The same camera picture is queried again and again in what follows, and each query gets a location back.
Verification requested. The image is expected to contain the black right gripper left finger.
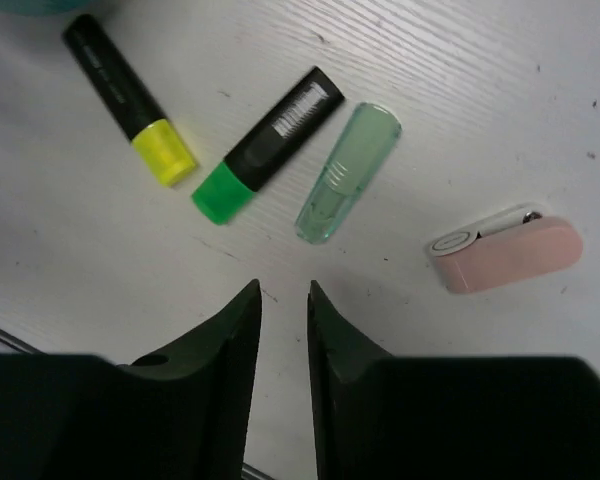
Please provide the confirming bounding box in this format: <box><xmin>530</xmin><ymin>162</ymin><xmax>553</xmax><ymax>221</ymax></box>
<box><xmin>129</xmin><ymin>280</ymin><xmax>262</xmax><ymax>479</ymax></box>

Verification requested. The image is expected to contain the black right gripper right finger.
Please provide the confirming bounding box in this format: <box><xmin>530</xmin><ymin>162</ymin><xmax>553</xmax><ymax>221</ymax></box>
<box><xmin>307</xmin><ymin>280</ymin><xmax>390</xmax><ymax>479</ymax></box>

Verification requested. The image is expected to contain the pink white correction tape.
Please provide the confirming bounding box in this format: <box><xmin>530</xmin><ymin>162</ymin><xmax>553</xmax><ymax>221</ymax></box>
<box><xmin>427</xmin><ymin>203</ymin><xmax>583</xmax><ymax>294</ymax></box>

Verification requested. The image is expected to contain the green highlighter marker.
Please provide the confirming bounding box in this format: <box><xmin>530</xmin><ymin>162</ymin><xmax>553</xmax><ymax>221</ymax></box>
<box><xmin>191</xmin><ymin>66</ymin><xmax>345</xmax><ymax>225</ymax></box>

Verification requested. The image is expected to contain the yellow highlighter marker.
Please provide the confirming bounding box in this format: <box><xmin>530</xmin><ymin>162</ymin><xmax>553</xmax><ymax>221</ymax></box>
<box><xmin>62</xmin><ymin>14</ymin><xmax>197</xmax><ymax>187</ymax></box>

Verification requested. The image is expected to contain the teal round desk organizer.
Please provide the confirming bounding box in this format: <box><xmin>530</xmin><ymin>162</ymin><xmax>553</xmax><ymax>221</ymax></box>
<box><xmin>0</xmin><ymin>0</ymin><xmax>90</xmax><ymax>16</ymax></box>

